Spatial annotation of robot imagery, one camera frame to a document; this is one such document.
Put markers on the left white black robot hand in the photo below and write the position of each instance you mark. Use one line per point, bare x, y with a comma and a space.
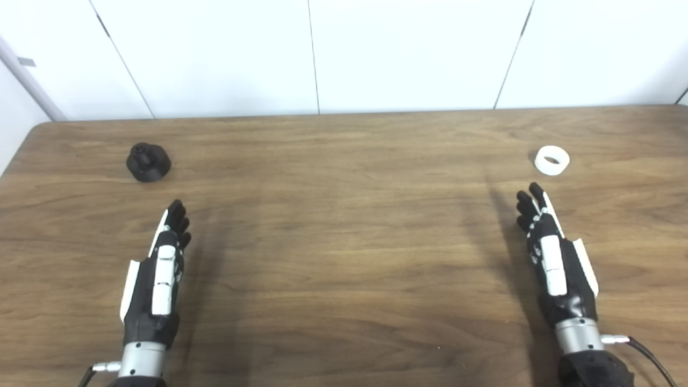
162, 279

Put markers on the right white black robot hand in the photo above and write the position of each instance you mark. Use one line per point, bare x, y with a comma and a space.
553, 269

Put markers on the round black plastic part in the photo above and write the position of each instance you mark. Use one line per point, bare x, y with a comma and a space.
148, 164

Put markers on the small grey pole label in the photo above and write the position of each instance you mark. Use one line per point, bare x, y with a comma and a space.
27, 62

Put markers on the grey wall corner pole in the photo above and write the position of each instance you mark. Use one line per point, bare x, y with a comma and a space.
32, 80

